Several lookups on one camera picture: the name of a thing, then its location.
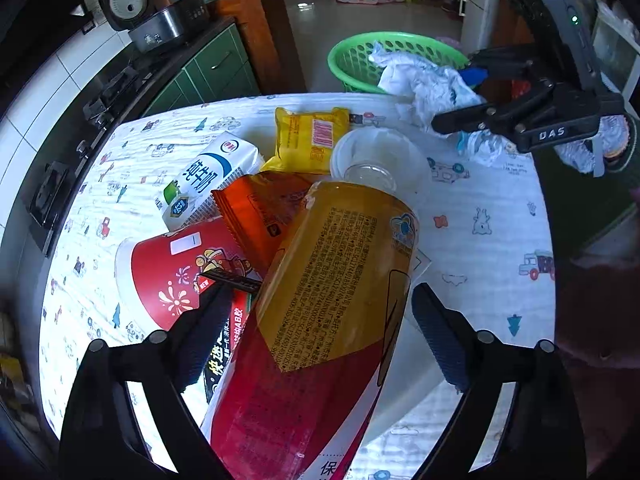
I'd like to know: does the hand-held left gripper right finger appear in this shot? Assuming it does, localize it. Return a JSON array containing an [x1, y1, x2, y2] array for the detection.
[[411, 282, 587, 480]]

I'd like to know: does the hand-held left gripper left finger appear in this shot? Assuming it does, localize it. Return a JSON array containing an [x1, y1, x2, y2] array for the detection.
[[59, 286, 236, 480]]

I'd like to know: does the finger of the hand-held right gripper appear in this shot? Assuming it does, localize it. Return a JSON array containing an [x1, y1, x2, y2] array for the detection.
[[431, 77, 558, 138], [467, 45, 539, 83]]

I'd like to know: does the black cardboard box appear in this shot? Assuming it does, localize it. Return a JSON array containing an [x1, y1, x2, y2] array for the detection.
[[200, 270, 266, 406]]

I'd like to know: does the white plastic bag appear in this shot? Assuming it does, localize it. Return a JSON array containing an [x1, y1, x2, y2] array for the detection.
[[370, 40, 506, 167]]

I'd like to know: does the clear plastic container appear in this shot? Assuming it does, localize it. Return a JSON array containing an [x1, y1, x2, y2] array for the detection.
[[330, 127, 433, 196]]

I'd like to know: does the amber tea bottle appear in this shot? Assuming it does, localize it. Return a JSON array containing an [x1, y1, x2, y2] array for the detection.
[[200, 167, 426, 480]]

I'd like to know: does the orange snack packet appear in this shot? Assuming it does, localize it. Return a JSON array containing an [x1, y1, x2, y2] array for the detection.
[[211, 170, 321, 271]]

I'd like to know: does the green plastic basket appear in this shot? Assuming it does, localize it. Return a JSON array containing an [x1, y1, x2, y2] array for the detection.
[[327, 31, 471, 95]]

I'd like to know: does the yellow snack packet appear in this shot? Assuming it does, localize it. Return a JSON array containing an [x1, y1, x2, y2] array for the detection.
[[260, 106, 351, 177]]

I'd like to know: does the red paper cup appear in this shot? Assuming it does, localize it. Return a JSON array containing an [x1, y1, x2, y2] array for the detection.
[[115, 220, 266, 333]]

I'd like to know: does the white blue milk carton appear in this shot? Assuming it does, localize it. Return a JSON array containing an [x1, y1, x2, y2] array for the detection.
[[154, 130, 266, 233]]

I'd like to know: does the black gas stove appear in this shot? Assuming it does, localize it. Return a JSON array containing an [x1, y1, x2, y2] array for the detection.
[[27, 65, 151, 256]]

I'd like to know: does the green kitchen cabinet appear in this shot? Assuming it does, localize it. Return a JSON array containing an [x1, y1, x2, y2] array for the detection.
[[142, 25, 261, 116]]

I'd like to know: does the black rice cooker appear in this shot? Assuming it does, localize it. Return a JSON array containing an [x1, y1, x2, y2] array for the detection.
[[97, 0, 210, 55]]

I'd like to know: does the wooden door frame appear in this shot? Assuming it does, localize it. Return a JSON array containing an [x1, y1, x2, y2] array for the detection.
[[132, 0, 306, 93]]

